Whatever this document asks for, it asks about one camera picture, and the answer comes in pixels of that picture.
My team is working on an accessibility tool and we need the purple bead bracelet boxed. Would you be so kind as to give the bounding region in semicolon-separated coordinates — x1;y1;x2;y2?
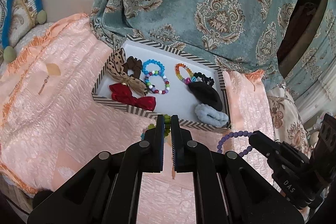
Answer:
216;130;255;158

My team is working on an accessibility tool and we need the green multicolor loom bracelet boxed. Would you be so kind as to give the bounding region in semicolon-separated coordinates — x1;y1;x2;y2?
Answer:
140;114;173;141

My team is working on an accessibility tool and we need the red satin hair bow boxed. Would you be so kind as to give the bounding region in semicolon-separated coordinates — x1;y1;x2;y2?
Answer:
109;83;156;111

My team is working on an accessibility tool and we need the rainbow chain bracelet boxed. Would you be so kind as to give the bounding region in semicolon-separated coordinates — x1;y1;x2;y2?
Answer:
174;63;197;85

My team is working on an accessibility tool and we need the leopard print hair bow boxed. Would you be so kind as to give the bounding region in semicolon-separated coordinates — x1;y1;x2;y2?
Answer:
106;48;148;96

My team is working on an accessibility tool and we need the multicolor round bead bracelet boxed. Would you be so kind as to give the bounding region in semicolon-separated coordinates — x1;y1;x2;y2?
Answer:
143;70;171;95

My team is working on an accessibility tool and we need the striped white jewelry box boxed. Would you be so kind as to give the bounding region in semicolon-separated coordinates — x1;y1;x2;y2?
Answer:
92;35;231;132

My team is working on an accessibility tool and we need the floral cream bedsheet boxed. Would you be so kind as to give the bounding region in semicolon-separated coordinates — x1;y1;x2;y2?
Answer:
266;83;313;157

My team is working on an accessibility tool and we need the light blue fluffy scrunchie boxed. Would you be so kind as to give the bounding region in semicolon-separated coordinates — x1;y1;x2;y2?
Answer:
195;103;228;127

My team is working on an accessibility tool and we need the pink quilted bedspread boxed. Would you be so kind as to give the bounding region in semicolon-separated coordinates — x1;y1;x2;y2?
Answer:
1;14;274;223

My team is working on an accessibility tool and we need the black velvet hair clip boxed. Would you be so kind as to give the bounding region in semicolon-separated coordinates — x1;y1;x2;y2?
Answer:
187;82;223;111

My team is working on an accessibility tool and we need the black scrunchie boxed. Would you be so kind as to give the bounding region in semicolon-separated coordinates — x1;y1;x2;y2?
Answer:
193;72;215;86

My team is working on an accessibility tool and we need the teal damask blanket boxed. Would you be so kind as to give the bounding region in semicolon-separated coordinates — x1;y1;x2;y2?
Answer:
90;0;298;90

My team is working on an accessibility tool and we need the ornate cream pillow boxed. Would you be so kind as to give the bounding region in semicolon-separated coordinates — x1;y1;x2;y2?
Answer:
8;0;38;47

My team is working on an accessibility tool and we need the blue bead bracelet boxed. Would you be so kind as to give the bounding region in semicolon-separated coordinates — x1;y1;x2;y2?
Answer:
141;58;166;77

